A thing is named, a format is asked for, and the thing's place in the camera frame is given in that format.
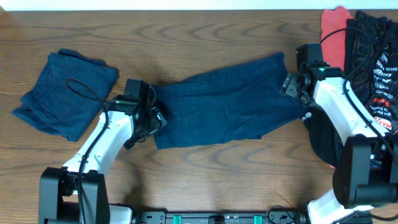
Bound dark navy shorts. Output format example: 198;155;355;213
154;53;306;149

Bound navy blue garment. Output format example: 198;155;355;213
12;49;119;142

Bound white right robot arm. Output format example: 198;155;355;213
280;67;397;223

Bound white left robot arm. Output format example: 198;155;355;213
39;96;167;223

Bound red orange cloth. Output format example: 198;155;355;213
321;6;352;70

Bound black printed garment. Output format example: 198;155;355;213
302;11;397;167

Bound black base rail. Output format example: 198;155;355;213
131;205;310;224

